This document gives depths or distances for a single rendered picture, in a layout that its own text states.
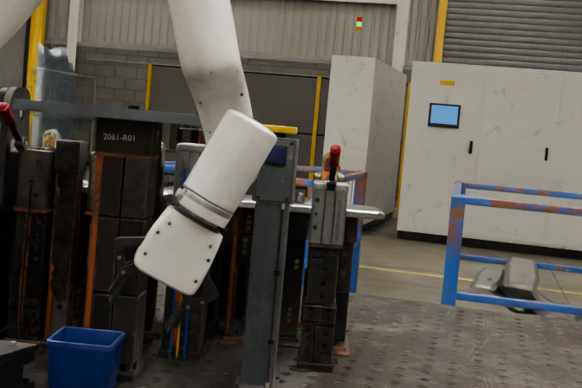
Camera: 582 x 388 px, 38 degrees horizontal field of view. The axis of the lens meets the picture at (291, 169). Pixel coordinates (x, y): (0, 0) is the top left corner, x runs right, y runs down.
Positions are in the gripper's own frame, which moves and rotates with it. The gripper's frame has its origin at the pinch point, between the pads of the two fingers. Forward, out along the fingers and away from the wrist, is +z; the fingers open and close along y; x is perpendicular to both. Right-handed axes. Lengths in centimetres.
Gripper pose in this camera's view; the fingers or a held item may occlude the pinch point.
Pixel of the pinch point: (142, 309)
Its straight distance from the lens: 124.6
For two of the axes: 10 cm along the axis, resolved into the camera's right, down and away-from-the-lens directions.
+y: 8.4, 5.0, 2.2
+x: -1.9, -1.0, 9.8
